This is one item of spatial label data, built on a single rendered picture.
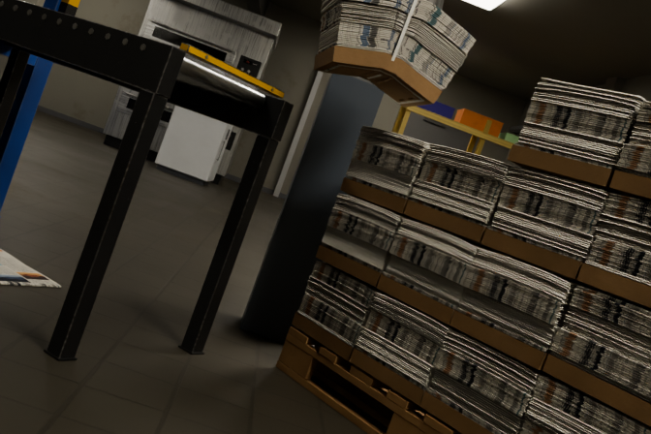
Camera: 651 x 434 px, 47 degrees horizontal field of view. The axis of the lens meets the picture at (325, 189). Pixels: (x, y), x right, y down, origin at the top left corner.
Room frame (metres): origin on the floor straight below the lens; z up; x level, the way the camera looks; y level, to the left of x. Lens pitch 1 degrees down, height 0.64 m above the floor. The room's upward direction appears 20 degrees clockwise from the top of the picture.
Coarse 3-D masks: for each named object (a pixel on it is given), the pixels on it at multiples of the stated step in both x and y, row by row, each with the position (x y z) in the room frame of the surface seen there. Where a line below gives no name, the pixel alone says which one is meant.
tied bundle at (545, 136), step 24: (552, 96) 1.95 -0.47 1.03; (576, 96) 1.90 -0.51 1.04; (600, 96) 1.86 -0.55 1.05; (624, 96) 1.82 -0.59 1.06; (528, 120) 1.98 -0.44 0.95; (552, 120) 1.94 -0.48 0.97; (576, 120) 1.89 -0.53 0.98; (600, 120) 1.84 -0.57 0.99; (624, 120) 1.80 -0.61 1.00; (528, 144) 1.96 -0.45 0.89; (552, 144) 1.91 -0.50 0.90; (576, 144) 1.87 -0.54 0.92; (600, 144) 1.83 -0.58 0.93; (624, 144) 1.79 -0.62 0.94; (528, 168) 1.96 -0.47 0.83
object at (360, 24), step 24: (336, 0) 2.11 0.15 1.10; (360, 0) 2.06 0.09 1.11; (384, 0) 2.09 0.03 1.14; (336, 24) 2.10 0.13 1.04; (360, 24) 2.08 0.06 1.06; (384, 24) 2.09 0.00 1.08; (360, 48) 2.08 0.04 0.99; (384, 48) 2.09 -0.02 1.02; (336, 72) 2.27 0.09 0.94; (360, 72) 2.19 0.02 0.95
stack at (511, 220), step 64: (448, 192) 2.11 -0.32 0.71; (512, 192) 1.97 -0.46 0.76; (576, 192) 1.84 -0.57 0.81; (384, 256) 2.22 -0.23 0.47; (448, 256) 2.04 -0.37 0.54; (512, 256) 1.92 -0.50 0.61; (576, 256) 1.79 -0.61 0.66; (640, 256) 1.68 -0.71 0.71; (320, 320) 2.34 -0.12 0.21; (384, 320) 2.17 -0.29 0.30; (512, 320) 1.86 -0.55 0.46; (576, 320) 1.75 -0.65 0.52; (640, 320) 1.64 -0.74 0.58; (384, 384) 2.16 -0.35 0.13; (448, 384) 1.95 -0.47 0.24; (512, 384) 1.82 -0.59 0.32; (640, 384) 1.61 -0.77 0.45
